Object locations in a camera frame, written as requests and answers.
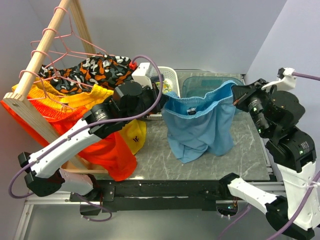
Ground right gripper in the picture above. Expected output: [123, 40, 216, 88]
[230, 76, 272, 135]

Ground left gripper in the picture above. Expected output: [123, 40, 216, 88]
[123, 80, 170, 125]

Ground light blue shorts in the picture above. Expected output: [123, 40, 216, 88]
[161, 80, 236, 164]

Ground pink wire hanger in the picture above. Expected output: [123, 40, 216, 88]
[54, 6, 109, 58]
[31, 49, 92, 88]
[19, 70, 76, 112]
[42, 27, 83, 70]

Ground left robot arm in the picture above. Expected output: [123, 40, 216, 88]
[18, 80, 168, 201]

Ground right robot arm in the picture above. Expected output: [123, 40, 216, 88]
[218, 79, 320, 240]

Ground yellow shorts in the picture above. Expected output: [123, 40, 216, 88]
[28, 82, 147, 155]

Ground black orange camouflage shorts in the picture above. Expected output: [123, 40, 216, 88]
[38, 55, 133, 95]

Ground lemon print cloth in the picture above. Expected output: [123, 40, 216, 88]
[162, 79, 173, 94]

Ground white perforated plastic basket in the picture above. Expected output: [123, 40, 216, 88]
[146, 66, 180, 121]

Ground teal translucent plastic bin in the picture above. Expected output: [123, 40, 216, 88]
[181, 76, 244, 98]

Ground wooden clothes rack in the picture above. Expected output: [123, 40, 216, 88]
[1, 0, 109, 174]

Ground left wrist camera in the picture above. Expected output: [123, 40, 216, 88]
[129, 61, 155, 89]

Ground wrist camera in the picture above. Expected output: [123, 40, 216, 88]
[261, 67, 297, 92]
[129, 61, 155, 89]

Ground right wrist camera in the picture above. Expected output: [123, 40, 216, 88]
[261, 67, 297, 92]

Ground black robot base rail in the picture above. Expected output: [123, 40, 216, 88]
[85, 180, 239, 217]

